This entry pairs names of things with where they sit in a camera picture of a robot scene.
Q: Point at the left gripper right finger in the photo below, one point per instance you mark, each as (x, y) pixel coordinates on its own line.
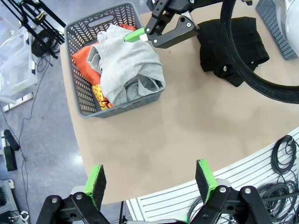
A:
(206, 182)

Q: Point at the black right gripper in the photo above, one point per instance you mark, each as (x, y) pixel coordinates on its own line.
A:
(180, 5)

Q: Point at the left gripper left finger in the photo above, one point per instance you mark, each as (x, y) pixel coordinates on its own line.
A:
(95, 186)

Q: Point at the light grey top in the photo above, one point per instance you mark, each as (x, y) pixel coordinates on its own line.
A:
(128, 65)

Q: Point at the orange top with yellow print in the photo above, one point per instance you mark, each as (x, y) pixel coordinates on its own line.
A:
(84, 63)

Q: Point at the black shorts with button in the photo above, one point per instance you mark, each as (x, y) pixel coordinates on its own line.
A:
(252, 42)

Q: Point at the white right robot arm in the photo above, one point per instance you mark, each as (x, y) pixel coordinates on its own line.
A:
(293, 18)

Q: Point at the white slatted panel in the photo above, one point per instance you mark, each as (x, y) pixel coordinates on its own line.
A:
(245, 168)

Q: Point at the grey plastic lattice basket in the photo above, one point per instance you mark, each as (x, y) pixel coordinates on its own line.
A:
(81, 102)
(273, 28)

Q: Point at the black floor block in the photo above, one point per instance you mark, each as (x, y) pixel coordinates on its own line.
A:
(10, 158)
(11, 140)

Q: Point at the white power strip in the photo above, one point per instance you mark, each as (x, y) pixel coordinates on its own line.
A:
(17, 102)

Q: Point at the clear plastic storage box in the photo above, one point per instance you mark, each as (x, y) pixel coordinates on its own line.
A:
(14, 65)

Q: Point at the black camera tripod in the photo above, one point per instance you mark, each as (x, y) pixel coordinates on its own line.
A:
(54, 16)

